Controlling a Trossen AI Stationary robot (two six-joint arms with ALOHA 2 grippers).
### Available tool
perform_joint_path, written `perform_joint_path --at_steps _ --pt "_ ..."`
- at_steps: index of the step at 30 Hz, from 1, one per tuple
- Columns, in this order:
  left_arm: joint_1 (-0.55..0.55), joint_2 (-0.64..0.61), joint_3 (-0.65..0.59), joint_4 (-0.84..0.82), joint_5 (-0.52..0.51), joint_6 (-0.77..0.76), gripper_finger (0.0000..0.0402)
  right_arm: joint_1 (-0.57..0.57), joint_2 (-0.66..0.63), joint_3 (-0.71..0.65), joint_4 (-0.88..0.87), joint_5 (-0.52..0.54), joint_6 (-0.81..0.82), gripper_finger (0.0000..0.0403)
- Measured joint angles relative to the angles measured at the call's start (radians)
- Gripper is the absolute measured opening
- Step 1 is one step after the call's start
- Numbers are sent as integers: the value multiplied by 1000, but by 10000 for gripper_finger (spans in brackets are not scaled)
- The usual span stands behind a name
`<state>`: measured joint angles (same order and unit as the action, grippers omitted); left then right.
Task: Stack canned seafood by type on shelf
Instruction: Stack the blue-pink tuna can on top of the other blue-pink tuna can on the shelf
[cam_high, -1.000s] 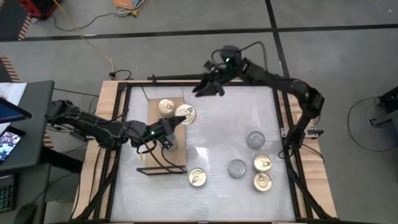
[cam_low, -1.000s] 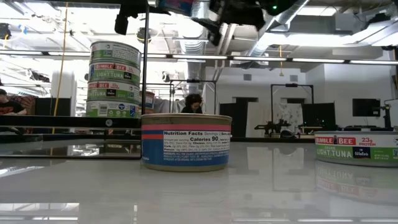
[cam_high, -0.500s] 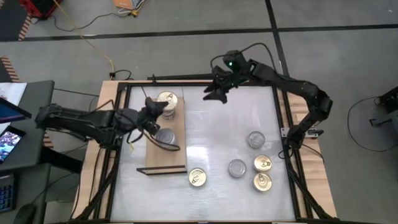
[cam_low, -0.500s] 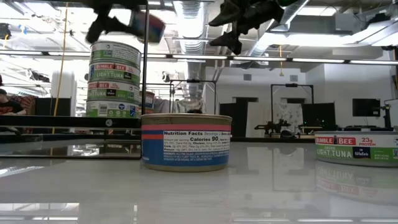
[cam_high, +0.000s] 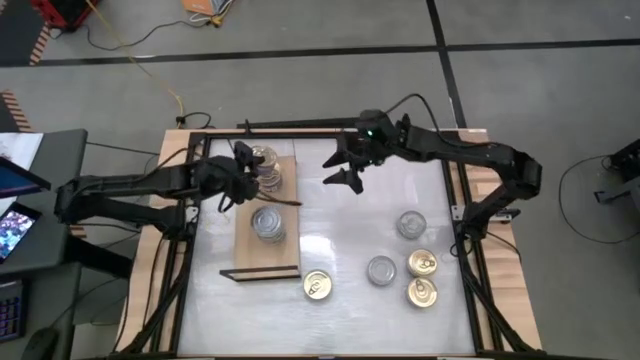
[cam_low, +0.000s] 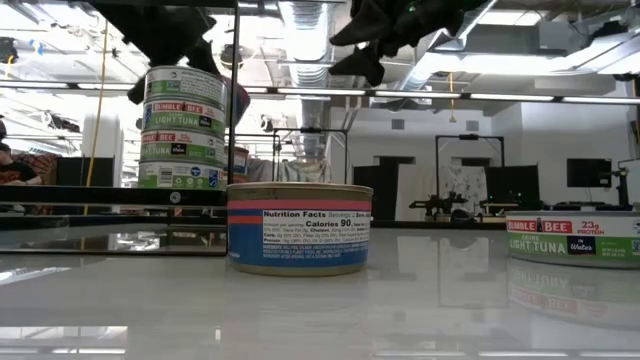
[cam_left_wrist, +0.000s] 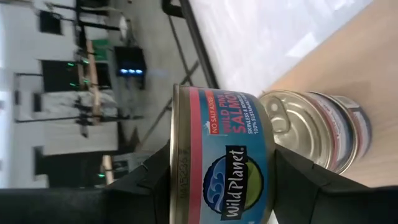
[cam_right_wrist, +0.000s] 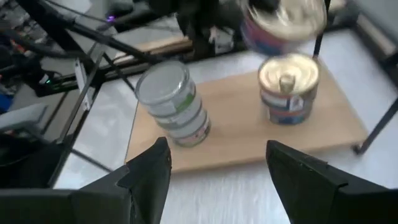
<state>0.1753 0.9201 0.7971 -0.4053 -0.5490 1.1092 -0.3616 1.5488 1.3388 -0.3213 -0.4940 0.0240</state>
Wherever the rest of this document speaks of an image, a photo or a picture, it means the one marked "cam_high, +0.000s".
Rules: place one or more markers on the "orange flat box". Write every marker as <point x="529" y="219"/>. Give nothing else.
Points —
<point x="202" y="6"/>

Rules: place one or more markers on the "dark computer mouse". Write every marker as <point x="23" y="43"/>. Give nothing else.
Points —
<point x="40" y="345"/>

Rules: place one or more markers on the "black mat with orange stripes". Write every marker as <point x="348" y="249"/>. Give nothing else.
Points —
<point x="17" y="35"/>
<point x="15" y="110"/>

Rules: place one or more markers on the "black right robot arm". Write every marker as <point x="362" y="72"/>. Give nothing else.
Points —
<point x="465" y="152"/>

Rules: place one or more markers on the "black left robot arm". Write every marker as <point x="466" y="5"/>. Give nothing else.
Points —
<point x="125" y="182"/>

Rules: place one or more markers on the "black floor device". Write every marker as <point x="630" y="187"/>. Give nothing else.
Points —
<point x="622" y="167"/>

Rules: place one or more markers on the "silver metal mounting plate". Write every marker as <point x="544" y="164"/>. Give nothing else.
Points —
<point x="192" y="213"/>
<point x="457" y="212"/>

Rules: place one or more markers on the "white paper sheet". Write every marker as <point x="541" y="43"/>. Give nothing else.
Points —
<point x="20" y="147"/>

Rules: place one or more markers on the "long black bar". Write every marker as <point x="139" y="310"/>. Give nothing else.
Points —
<point x="300" y="123"/>

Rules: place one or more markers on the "tablet with colourful screen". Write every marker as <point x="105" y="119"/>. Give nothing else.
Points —
<point x="15" y="227"/>

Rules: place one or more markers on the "tablet with blue screen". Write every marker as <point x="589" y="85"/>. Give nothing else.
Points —
<point x="17" y="177"/>

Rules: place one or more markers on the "keyboard with purple keys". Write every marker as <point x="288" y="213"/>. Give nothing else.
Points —
<point x="11" y="310"/>

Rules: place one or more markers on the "red crate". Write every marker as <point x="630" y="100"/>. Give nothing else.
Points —
<point x="65" y="11"/>

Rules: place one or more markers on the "dark grey desk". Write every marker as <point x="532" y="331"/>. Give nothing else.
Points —
<point x="60" y="150"/>

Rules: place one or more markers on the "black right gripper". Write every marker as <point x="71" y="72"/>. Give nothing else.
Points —
<point x="375" y="142"/>

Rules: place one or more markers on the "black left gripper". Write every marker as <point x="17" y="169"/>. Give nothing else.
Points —
<point x="232" y="180"/>

